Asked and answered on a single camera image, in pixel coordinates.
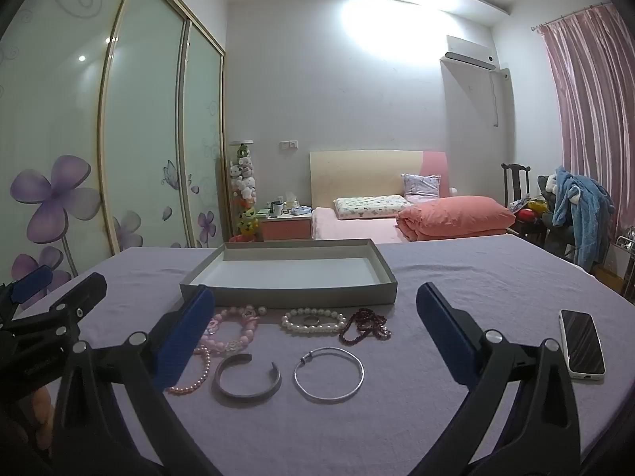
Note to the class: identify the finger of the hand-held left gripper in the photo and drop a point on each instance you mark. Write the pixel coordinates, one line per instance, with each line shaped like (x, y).
(32, 280)
(74, 297)

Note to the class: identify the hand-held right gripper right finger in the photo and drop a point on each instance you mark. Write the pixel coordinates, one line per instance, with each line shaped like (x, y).
(446, 337)

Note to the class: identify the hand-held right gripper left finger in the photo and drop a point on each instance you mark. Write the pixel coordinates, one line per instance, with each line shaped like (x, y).
(183, 337)

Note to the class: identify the grey cuff bangle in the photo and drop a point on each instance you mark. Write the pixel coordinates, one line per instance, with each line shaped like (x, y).
(222, 377)

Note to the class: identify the thin silver bangle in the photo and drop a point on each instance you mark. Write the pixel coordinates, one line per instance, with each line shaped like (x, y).
(362, 375)

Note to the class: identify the grey cardboard tray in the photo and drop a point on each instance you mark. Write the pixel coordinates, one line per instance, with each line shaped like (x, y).
(297, 270)

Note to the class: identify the person's left hand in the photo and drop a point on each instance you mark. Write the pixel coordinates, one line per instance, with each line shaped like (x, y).
(43, 416)

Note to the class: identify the folded salmon quilt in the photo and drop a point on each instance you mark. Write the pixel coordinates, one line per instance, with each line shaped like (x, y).
(456, 215)

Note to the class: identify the white smartphone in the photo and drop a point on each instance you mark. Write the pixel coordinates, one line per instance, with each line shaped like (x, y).
(583, 344)

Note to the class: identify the pink bed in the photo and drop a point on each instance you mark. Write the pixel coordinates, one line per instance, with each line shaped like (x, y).
(357, 228)

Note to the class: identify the pink nightstand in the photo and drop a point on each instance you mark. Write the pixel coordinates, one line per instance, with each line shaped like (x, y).
(285, 228)

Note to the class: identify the white patterned pillow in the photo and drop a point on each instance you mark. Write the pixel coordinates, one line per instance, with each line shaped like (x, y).
(369, 207)

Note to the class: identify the red and yellow toys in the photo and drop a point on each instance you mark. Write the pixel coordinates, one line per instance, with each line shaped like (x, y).
(531, 210)

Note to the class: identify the small purple pillow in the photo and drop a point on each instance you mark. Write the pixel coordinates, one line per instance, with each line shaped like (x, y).
(421, 186)

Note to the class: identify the purple bed sheet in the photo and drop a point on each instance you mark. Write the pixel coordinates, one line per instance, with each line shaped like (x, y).
(322, 431)

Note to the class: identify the white mug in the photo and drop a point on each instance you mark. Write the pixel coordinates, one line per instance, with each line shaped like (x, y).
(277, 208)

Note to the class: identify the plush toy column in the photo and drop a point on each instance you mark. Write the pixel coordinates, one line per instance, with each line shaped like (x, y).
(244, 183)

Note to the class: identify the dark wooden chair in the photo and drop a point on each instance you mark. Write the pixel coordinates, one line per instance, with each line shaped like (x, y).
(513, 181)

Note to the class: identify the floral sliding door wardrobe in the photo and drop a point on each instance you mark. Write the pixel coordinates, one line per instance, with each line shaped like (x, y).
(144, 134)

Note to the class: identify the blue fleece garment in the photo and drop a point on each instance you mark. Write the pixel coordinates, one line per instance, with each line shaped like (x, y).
(583, 213)

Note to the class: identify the beige and pink headboard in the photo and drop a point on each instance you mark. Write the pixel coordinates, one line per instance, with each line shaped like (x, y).
(357, 173)

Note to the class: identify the metal rack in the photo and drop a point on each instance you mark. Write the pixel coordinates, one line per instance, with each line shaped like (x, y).
(626, 258)

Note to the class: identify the pink curtain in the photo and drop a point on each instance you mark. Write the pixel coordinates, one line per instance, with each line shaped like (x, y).
(590, 109)

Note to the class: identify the white air conditioner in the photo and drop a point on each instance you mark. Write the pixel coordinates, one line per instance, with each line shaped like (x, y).
(469, 49)

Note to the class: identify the curtain rod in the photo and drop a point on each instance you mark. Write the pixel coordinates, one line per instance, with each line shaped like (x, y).
(570, 15)

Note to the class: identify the wall switch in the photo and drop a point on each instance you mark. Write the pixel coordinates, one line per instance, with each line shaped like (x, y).
(289, 145)

